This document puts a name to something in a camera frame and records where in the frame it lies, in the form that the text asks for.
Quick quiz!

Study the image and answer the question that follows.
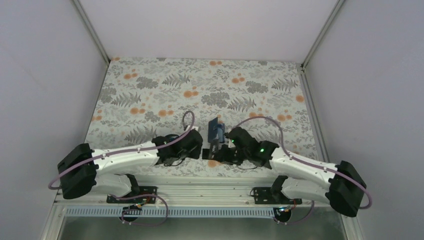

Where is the aluminium rail frame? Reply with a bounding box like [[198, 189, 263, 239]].
[[41, 176, 363, 240]]

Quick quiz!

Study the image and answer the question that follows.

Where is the plain black card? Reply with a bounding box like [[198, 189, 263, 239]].
[[201, 148, 213, 160]]

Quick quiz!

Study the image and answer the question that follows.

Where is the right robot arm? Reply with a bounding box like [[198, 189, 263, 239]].
[[204, 127, 367, 217]]

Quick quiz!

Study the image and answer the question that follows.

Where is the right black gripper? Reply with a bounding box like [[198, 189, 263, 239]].
[[214, 143, 250, 166]]

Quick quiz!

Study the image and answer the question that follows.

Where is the floral table mat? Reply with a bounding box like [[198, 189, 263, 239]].
[[85, 57, 322, 160]]

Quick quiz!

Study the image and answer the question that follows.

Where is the perforated cable duct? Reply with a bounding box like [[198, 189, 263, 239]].
[[64, 206, 282, 219]]

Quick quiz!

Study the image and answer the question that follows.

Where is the blue card holder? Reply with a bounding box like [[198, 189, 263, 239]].
[[207, 117, 225, 144]]

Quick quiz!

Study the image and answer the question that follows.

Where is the black card with white logo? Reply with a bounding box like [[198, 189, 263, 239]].
[[209, 138, 220, 160]]

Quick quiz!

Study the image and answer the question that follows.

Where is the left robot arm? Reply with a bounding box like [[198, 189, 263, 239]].
[[57, 129, 203, 203]]

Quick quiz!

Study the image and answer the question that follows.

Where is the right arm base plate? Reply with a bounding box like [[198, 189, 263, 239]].
[[249, 187, 303, 205]]

